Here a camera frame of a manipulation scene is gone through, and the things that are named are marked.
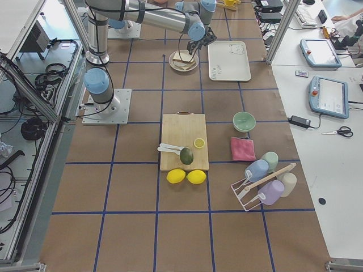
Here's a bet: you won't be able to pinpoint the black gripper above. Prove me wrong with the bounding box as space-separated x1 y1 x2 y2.
187 27 217 55

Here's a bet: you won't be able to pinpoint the round cream plate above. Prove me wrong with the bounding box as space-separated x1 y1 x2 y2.
168 50 199 72

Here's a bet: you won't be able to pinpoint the white bread slice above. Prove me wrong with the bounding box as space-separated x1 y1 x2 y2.
172 51 195 65

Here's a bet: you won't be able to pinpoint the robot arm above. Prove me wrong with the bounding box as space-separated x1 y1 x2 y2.
83 1 216 114
108 19 133 33

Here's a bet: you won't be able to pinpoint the bread slice under egg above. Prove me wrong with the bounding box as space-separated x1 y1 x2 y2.
174 61 197 71

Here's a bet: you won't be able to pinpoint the cream bear serving tray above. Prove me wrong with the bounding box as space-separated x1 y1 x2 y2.
208 41 251 82

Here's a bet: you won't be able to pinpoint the wooden mug rack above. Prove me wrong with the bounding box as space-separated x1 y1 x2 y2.
217 0 237 11

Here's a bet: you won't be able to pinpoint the yellow mug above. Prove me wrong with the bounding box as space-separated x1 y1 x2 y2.
224 0 241 7

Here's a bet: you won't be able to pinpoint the wooden cutting board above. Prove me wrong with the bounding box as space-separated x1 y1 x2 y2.
160 113 209 171

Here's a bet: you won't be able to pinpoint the green bowl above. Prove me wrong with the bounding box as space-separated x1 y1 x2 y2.
233 112 256 133

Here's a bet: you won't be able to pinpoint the lemon half slice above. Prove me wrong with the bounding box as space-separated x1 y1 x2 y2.
193 138 205 149

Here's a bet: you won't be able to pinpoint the avocado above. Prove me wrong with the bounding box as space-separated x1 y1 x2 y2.
179 147 194 165

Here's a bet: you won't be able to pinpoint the pink cloth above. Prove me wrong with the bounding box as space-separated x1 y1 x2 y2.
230 137 256 162

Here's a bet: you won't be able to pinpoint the far teach pendant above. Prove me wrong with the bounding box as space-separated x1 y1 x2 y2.
299 39 342 69

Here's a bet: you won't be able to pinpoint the teach pendant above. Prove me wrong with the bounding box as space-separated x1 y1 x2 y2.
299 39 342 69
308 76 349 119

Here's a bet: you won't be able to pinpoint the right yellow lemon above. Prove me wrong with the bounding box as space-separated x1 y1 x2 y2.
186 169 206 185

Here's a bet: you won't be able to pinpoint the yellow lemon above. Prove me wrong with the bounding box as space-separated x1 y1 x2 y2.
186 169 206 185
166 169 186 184

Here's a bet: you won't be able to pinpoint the left yellow lemon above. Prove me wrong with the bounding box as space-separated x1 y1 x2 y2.
166 169 186 184

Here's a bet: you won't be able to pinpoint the black power adapter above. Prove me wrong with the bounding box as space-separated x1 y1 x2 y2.
288 115 311 129

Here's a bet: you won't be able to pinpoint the green cup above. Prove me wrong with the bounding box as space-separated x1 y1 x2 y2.
261 151 278 173

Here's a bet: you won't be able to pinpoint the blue cup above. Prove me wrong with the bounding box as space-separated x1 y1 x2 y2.
244 159 269 182

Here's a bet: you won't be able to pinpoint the near teach pendant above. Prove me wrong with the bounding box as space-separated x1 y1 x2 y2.
308 76 349 119

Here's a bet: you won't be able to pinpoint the wooden rolling pin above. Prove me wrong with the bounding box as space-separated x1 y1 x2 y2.
243 163 297 192

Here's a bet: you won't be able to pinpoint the cream cup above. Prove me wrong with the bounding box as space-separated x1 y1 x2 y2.
276 172 297 197

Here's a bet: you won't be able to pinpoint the purple cup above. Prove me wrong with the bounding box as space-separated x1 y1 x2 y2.
258 180 285 205

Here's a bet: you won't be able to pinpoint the black scissors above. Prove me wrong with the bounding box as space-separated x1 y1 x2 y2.
322 126 353 138

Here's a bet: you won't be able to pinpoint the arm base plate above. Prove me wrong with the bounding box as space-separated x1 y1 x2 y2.
108 21 141 40
81 88 132 125

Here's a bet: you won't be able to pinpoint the white wire cup rack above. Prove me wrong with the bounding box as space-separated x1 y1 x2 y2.
230 178 262 212

